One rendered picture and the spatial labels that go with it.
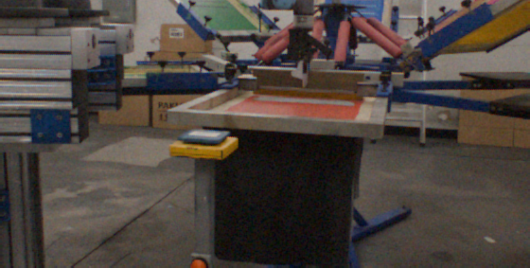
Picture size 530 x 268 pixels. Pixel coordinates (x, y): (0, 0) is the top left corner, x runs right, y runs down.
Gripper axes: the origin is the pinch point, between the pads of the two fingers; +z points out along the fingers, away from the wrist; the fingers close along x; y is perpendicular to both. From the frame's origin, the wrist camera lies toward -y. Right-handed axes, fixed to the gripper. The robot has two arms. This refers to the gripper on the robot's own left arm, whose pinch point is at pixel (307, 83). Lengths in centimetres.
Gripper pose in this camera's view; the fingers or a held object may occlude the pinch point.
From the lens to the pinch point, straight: 205.5
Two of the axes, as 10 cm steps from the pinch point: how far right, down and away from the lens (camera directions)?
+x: -2.3, 1.7, -9.6
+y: -9.7, -0.6, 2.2
